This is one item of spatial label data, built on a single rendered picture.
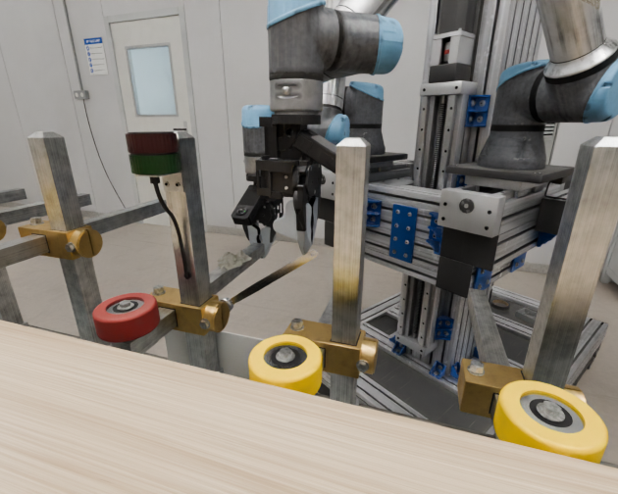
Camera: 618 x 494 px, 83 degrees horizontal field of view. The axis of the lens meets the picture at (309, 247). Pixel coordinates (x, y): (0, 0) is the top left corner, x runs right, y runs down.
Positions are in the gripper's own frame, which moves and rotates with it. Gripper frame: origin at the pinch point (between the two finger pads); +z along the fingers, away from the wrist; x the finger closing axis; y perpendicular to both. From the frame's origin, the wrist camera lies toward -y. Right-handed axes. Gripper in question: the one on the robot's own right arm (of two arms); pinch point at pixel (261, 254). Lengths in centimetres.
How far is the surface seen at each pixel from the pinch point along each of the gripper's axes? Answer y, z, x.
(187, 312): -34.7, -3.4, -3.9
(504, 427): -47, -6, -46
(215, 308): -33.3, -4.1, -8.1
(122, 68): 242, -84, 267
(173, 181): -34.2, -24.0, -4.0
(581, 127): 224, -28, -138
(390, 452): -53, -7, -37
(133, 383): -54, -7, -12
